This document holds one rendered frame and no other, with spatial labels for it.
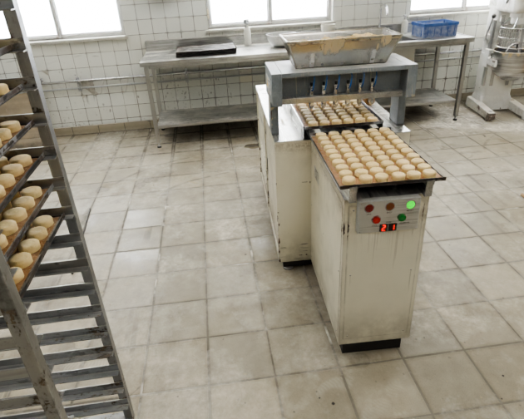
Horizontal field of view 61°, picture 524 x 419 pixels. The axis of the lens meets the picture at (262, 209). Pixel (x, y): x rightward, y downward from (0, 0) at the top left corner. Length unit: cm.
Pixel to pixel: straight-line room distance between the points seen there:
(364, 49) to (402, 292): 116
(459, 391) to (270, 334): 88
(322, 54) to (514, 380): 171
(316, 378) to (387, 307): 45
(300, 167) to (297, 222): 34
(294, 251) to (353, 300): 73
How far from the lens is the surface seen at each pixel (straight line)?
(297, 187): 244
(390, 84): 247
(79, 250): 145
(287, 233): 257
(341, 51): 232
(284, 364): 221
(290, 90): 234
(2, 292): 100
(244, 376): 218
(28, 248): 124
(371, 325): 214
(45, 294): 157
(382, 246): 189
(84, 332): 165
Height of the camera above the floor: 163
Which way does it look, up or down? 29 degrees down
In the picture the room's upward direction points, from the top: 3 degrees counter-clockwise
